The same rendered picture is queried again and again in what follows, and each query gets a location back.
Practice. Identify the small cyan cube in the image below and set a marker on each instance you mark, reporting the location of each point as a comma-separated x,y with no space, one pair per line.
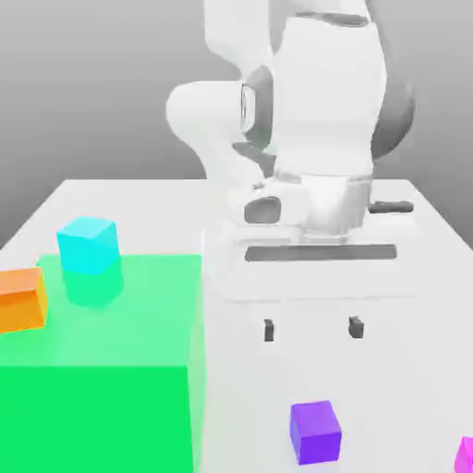
88,245

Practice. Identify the small orange cube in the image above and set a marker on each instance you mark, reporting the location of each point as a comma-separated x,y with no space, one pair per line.
20,303

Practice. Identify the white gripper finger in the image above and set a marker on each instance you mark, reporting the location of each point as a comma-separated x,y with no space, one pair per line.
267,329
355,327

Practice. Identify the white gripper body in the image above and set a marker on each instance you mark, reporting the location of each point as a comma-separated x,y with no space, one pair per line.
317,277

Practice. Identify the large green box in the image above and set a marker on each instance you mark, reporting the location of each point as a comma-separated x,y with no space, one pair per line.
96,406

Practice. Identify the small magenta cube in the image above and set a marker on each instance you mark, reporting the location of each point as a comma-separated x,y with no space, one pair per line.
465,456

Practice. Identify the small purple cube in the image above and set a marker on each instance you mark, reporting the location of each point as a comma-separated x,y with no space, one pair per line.
316,432

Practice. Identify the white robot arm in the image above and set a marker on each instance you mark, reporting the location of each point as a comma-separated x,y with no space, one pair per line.
325,92

